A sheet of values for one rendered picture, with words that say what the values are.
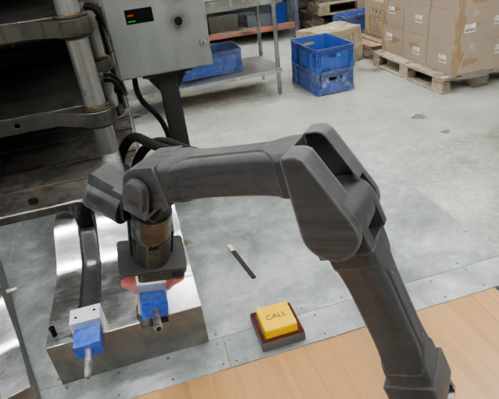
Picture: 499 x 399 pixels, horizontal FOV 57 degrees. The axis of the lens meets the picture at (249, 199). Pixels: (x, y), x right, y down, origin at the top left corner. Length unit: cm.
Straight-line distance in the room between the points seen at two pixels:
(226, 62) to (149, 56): 303
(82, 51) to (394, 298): 108
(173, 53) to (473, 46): 330
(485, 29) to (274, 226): 358
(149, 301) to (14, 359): 27
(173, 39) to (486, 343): 115
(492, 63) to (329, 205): 423
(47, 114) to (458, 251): 116
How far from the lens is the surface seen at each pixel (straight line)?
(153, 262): 70
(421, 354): 60
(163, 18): 149
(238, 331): 89
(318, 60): 435
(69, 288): 96
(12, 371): 90
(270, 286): 96
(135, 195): 59
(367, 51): 561
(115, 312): 86
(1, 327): 97
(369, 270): 51
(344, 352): 85
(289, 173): 45
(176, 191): 57
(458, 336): 90
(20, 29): 145
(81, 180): 161
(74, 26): 134
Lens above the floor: 144
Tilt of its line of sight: 31 degrees down
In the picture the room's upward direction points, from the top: 7 degrees counter-clockwise
